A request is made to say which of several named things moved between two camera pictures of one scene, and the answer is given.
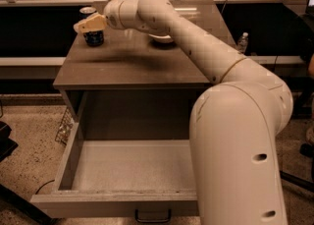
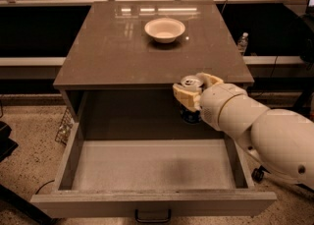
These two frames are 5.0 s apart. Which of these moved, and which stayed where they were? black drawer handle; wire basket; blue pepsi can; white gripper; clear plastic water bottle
Moved: white gripper; blue pepsi can
Stayed: clear plastic water bottle; wire basket; black drawer handle
